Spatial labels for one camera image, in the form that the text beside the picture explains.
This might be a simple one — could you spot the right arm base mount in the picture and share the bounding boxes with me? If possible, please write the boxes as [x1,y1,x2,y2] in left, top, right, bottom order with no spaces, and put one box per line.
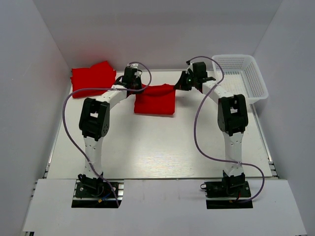
[200,173,253,209]

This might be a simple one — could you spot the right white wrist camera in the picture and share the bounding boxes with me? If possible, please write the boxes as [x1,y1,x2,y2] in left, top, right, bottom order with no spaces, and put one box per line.
[186,60,193,76]

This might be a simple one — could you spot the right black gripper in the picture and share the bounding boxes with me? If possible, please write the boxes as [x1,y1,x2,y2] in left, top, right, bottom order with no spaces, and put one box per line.
[174,71,198,91]

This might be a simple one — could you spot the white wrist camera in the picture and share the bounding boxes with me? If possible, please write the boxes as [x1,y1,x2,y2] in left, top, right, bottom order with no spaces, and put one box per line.
[186,60,193,76]
[127,62,139,69]

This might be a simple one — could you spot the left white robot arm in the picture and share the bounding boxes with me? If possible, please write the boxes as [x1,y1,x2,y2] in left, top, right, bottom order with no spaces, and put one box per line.
[79,63,142,178]

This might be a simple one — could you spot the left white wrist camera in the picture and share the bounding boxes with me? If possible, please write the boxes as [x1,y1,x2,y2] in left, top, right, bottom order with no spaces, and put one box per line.
[127,62,139,69]

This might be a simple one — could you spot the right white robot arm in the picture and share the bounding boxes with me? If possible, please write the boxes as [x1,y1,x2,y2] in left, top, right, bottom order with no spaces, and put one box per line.
[174,60,249,196]

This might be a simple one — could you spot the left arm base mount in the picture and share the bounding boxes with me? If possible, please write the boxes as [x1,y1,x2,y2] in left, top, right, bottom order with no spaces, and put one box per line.
[71,174,124,208]

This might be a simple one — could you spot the white plastic basket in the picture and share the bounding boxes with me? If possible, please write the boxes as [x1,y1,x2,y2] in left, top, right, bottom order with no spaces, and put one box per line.
[212,54,269,104]

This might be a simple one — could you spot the folded red t-shirt stack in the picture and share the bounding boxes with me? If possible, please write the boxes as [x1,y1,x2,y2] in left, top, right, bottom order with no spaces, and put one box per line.
[70,61,117,92]

